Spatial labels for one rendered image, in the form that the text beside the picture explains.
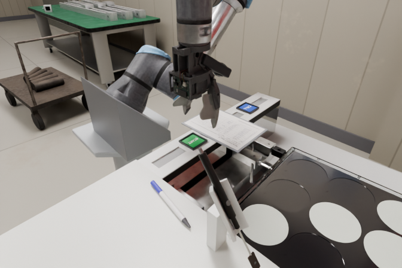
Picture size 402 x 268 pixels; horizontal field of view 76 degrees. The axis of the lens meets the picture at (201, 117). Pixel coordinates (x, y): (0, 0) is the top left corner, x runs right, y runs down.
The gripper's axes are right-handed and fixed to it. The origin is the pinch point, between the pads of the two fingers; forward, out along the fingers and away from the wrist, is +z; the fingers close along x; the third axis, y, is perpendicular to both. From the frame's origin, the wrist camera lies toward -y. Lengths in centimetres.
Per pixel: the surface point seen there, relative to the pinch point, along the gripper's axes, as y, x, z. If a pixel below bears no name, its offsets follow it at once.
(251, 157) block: -8.0, 11.9, 11.6
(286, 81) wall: -188, -59, 62
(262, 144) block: -15.4, 11.1, 11.6
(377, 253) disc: -0.9, 44.7, 12.4
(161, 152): 11.8, -2.8, 6.4
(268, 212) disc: 4.8, 24.9, 12.4
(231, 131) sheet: -7.8, 4.7, 6.1
